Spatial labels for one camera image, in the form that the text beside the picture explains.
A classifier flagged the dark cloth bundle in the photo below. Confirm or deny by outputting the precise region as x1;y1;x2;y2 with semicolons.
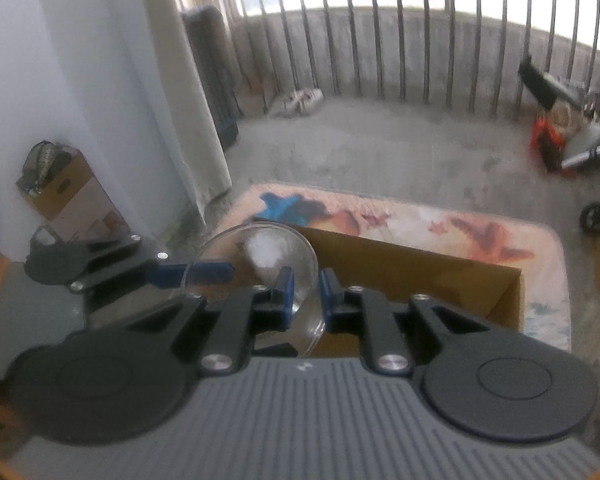
22;141;83;195

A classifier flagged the white shoe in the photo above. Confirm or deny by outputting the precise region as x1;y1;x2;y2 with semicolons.
290;87;326;113
272;91;306;118

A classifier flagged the printed cardboard box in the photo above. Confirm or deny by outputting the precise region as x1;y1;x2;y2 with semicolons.
15;150;133;243

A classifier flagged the woven beige bag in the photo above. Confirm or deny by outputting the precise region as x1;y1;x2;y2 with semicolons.
554;102;588;131

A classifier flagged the metal balcony railing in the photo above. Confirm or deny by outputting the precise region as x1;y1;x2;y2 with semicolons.
172;0;600;121

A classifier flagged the printed beach floor mat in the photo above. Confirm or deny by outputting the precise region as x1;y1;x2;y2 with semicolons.
207;182;573;356

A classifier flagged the white curtain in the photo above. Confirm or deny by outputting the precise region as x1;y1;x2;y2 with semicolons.
167;0;233;221

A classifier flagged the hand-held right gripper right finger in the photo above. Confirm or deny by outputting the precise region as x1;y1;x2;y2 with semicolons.
319;268;503;377

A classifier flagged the dark leaning panel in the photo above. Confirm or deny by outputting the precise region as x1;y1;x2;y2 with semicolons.
182;5;243;151

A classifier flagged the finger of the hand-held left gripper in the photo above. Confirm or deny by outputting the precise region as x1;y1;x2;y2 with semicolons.
70;266;186;296
80;232;235;285

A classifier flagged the orange bag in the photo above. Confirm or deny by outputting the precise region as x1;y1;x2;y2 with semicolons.
529;114;567;173

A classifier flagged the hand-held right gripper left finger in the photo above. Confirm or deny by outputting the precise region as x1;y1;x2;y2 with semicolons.
125;266;297;378

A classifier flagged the clear glass cup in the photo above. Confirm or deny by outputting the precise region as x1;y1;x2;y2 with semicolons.
182;221;327;358

